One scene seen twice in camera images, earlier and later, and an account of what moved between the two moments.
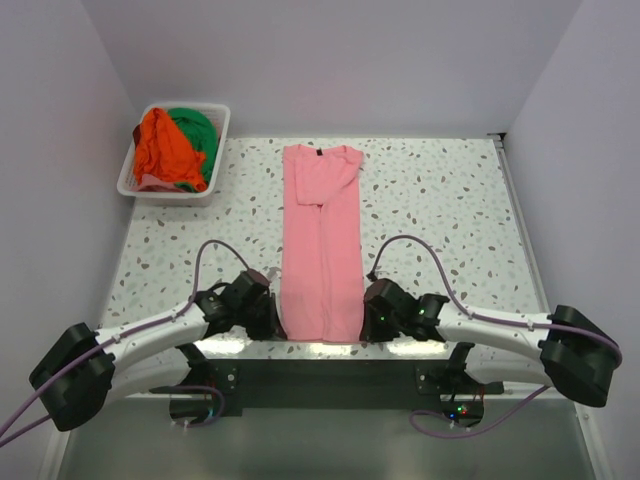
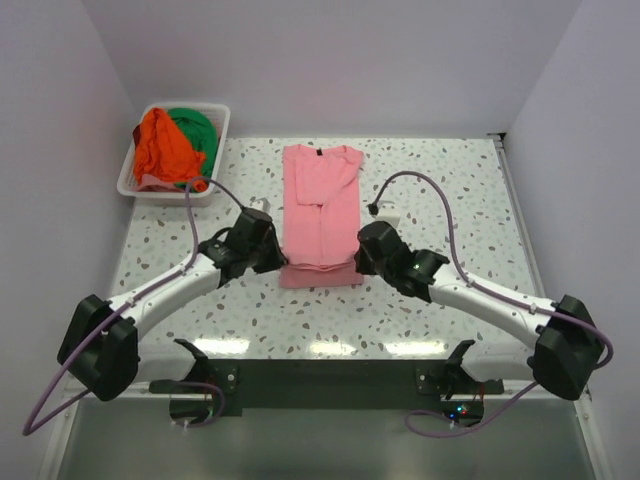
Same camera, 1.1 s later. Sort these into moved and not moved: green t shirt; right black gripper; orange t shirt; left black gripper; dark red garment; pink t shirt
Moved: right black gripper; pink t shirt; left black gripper
Not moved: orange t shirt; dark red garment; green t shirt
